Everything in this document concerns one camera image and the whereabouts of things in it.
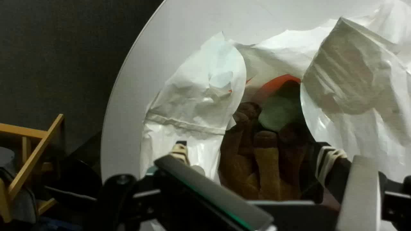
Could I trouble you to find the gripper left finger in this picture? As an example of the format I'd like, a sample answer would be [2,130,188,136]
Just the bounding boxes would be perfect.
[153,154,275,231]

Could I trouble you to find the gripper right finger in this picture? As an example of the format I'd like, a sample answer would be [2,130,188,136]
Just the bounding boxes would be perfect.
[336,155,383,231]

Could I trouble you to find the brown moose plush toy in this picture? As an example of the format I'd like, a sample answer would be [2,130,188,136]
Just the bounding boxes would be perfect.
[220,75,345,203]

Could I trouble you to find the white plastic shopping bag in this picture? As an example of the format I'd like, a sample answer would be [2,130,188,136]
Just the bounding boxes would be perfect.
[140,0,411,185]

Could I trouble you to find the wooden folding chair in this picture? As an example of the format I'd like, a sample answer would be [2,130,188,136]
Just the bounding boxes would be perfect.
[0,113,66,223]

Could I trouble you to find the white cord strands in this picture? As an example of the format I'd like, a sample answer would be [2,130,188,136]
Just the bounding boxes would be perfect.
[315,145,351,181]

